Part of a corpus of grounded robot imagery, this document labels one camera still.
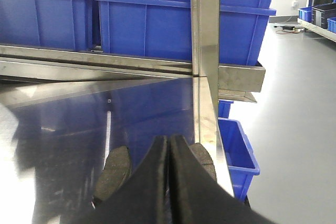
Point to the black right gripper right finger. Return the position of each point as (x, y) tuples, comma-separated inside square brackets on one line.
[(197, 198)]

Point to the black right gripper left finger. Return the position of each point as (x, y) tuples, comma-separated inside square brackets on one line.
[(141, 199)]

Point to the dark brake pad edge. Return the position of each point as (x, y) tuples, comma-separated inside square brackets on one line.
[(204, 158)]

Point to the dark brake pad middle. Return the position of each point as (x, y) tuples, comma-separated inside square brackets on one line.
[(116, 171)]

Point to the small blue bin under table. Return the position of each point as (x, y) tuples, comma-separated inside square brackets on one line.
[(239, 153)]

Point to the large blue crate right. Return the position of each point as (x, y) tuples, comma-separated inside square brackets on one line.
[(162, 28)]

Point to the large blue crate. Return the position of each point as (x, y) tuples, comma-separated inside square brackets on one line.
[(162, 28), (65, 24)]

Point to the large blue crate left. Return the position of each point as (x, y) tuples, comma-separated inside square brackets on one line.
[(65, 24)]

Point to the background shelf with bins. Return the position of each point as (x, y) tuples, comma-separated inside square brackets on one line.
[(319, 17)]

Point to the black adapter with cables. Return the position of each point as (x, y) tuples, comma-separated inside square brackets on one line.
[(288, 29)]

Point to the stainless steel upright post right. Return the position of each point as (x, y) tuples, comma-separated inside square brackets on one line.
[(205, 63)]

